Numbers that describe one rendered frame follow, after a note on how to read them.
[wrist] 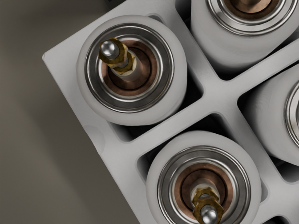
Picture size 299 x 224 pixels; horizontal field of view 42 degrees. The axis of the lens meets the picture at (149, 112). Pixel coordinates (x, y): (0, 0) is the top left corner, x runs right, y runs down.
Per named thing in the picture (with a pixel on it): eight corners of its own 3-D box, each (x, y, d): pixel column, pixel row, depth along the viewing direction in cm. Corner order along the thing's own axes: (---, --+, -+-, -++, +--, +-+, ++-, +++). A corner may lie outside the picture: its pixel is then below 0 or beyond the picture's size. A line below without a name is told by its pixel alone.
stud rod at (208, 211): (208, 203, 30) (214, 229, 23) (195, 198, 30) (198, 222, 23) (212, 191, 30) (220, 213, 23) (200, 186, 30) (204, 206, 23)
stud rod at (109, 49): (118, 66, 31) (96, 49, 24) (126, 57, 31) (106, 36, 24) (127, 74, 31) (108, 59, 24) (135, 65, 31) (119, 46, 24)
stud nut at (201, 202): (214, 229, 25) (215, 233, 24) (189, 218, 25) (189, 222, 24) (225, 200, 25) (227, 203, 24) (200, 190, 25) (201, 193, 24)
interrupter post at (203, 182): (216, 207, 32) (219, 217, 29) (186, 203, 32) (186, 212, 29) (220, 178, 32) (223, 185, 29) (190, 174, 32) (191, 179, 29)
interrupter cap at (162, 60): (68, 76, 33) (65, 75, 33) (123, 6, 33) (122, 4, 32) (136, 132, 33) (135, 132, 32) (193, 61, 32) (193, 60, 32)
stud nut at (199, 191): (211, 215, 29) (212, 218, 28) (189, 206, 29) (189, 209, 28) (220, 190, 29) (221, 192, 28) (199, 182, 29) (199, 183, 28)
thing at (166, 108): (98, 94, 51) (50, 78, 33) (144, 36, 51) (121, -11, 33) (155, 140, 50) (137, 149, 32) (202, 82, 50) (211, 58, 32)
